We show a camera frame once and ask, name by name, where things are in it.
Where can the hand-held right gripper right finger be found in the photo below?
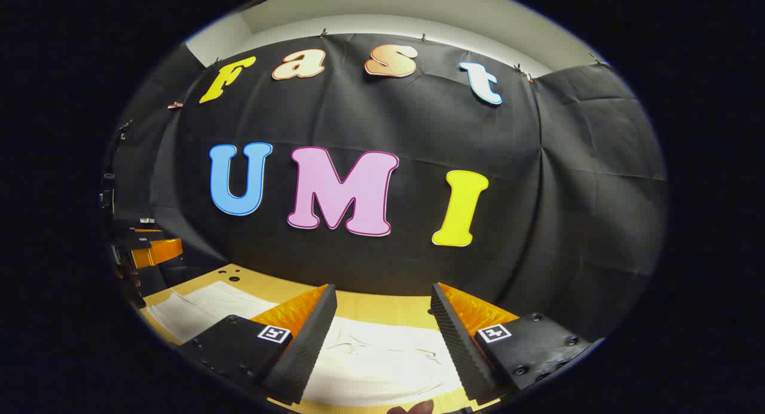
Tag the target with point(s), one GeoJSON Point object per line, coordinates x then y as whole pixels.
{"type": "Point", "coordinates": [457, 342]}

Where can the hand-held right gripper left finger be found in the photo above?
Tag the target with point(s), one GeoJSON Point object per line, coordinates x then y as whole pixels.
{"type": "Point", "coordinates": [311, 336]}

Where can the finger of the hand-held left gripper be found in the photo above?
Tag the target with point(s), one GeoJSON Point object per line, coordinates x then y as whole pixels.
{"type": "Point", "coordinates": [138, 224]}
{"type": "Point", "coordinates": [156, 251]}

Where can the white jeans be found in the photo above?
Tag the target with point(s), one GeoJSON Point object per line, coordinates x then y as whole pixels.
{"type": "Point", "coordinates": [382, 360]}

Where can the black backdrop cloth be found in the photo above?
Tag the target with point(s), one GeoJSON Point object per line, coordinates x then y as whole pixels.
{"type": "Point", "coordinates": [418, 133]}

